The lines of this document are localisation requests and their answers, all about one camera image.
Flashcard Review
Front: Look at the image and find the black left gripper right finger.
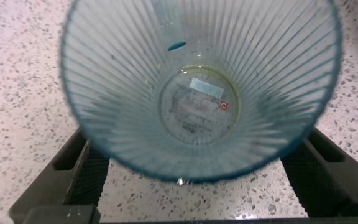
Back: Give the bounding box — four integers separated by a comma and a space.
280, 126, 358, 218

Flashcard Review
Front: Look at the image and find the clear cup with orange juice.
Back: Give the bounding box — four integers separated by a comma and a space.
59, 0, 343, 184

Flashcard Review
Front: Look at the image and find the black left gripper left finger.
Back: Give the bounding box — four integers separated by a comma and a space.
7, 127, 111, 224

